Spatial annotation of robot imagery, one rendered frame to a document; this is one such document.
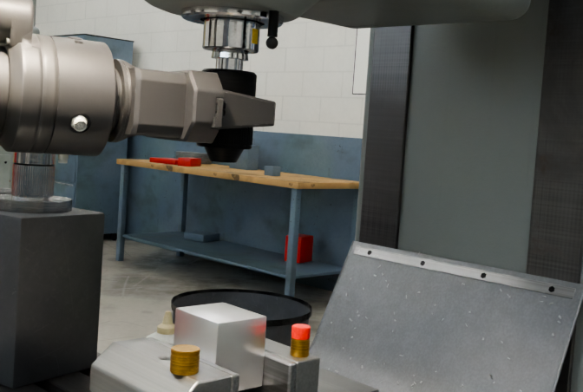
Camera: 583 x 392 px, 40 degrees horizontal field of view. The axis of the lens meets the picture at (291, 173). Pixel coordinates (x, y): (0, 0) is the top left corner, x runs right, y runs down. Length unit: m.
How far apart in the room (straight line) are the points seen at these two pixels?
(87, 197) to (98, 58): 7.39
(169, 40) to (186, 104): 7.32
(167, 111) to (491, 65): 0.46
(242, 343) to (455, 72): 0.46
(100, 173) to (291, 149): 2.28
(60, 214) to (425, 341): 0.44
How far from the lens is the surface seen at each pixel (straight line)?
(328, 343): 1.02
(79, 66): 0.60
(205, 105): 0.60
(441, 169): 0.98
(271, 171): 5.82
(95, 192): 8.03
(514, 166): 0.93
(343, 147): 6.15
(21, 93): 0.58
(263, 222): 6.78
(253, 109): 0.65
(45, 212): 0.94
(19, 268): 0.91
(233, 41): 0.66
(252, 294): 2.95
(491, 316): 0.92
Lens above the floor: 1.22
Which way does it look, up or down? 3 degrees down
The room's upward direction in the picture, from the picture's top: 4 degrees clockwise
